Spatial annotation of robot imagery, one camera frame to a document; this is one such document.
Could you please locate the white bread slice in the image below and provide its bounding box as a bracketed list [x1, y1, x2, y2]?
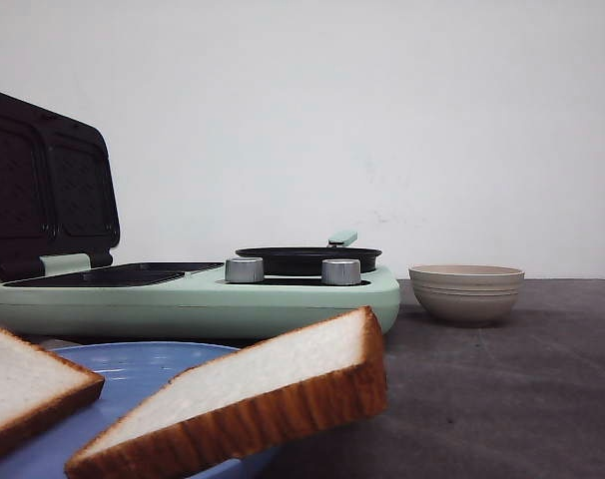
[0, 328, 104, 458]
[65, 306, 386, 478]

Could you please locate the breakfast maker hinged lid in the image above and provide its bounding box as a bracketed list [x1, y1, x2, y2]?
[0, 92, 120, 282]

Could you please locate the mint green breakfast maker base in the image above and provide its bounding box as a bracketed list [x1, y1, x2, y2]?
[0, 266, 400, 339]

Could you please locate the black round frying pan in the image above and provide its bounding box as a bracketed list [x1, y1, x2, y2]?
[236, 230, 382, 276]

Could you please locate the right silver control knob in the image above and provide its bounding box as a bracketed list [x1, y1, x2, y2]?
[321, 258, 361, 286]

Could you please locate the silver control knob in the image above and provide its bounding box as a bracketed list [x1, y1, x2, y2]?
[321, 258, 361, 286]
[225, 256, 265, 284]

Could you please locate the left silver control knob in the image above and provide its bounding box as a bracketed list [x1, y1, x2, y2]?
[225, 256, 265, 284]

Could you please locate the beige ceramic bowl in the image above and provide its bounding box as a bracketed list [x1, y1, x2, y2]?
[408, 264, 525, 326]

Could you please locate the blue plastic plate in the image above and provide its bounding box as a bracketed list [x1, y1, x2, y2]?
[0, 340, 284, 479]

